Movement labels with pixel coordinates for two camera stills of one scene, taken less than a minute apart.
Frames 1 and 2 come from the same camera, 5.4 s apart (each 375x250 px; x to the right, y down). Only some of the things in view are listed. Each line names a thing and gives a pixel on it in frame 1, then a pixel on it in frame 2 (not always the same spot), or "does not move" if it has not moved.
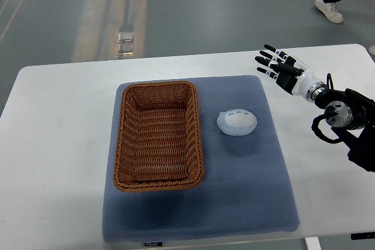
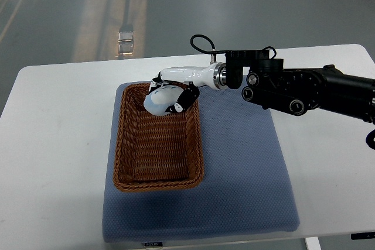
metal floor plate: (125, 41) does not move
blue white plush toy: (237, 122) to (163, 100)
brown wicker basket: (158, 144) does not move
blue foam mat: (246, 187) does not move
